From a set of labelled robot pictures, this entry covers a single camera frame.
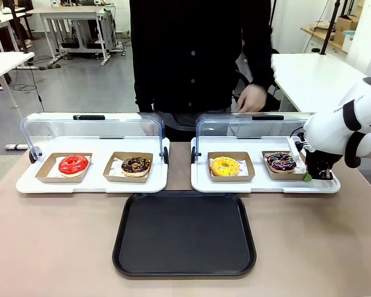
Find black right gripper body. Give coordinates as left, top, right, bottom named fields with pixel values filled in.
left=304, top=148, right=344, bottom=176

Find brown cardboard donut box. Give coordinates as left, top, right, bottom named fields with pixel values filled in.
left=103, top=151, right=154, bottom=183
left=207, top=151, right=255, bottom=183
left=35, top=152, right=93, bottom=184
left=262, top=150, right=310, bottom=181

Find person's left forearm black sleeve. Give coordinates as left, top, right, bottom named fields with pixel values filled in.
left=249, top=27, right=276, bottom=92

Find chocolate donut colourful sprinkles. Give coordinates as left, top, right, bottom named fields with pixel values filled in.
left=267, top=152, right=297, bottom=174

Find white display tray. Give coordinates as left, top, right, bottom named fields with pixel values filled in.
left=190, top=136, right=341, bottom=194
left=15, top=136, right=171, bottom=194

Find yellow sprinkled donut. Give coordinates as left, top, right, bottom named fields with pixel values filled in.
left=210, top=157, right=241, bottom=178

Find black serving tray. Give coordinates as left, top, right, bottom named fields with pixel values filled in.
left=112, top=192, right=257, bottom=278

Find chocolate donut tan drizzle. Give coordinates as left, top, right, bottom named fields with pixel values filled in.
left=121, top=156, right=152, bottom=178

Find red glazed donut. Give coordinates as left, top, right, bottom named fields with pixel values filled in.
left=58, top=154, right=90, bottom=178

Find person's left hand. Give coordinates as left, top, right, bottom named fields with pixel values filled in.
left=236, top=83, right=268, bottom=114

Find person's right hand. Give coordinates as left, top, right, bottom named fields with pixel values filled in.
left=140, top=122, right=157, bottom=137

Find white printed paper liner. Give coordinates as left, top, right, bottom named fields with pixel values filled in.
left=209, top=157, right=247, bottom=177
left=108, top=157, right=151, bottom=178
left=265, top=151, right=307, bottom=174
left=46, top=156, right=92, bottom=179

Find large white table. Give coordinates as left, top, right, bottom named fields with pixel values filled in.
left=270, top=53, right=369, bottom=114

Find clear display lid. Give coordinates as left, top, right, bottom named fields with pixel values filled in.
left=191, top=111, right=316, bottom=165
left=20, top=111, right=170, bottom=165

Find wooden top shelf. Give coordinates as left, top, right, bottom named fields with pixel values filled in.
left=300, top=26, right=350, bottom=55

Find black tripod pole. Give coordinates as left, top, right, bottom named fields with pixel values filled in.
left=318, top=0, right=343, bottom=56

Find brown cardboard shipping box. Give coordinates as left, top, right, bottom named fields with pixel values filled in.
left=333, top=14, right=361, bottom=44

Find person's torso black shirt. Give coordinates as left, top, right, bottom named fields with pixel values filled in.
left=129, top=0, right=276, bottom=142

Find beige top metal desk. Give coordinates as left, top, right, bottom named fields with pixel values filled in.
left=26, top=6, right=118, bottom=66

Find white table thin legs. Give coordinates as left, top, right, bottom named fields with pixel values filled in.
left=0, top=51, right=35, bottom=109

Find black stand pole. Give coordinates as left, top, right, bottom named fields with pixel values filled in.
left=6, top=0, right=30, bottom=54

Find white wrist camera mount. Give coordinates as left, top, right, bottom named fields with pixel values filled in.
left=286, top=132, right=312, bottom=157

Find black floor cable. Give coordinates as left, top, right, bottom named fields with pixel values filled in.
left=12, top=66, right=46, bottom=112

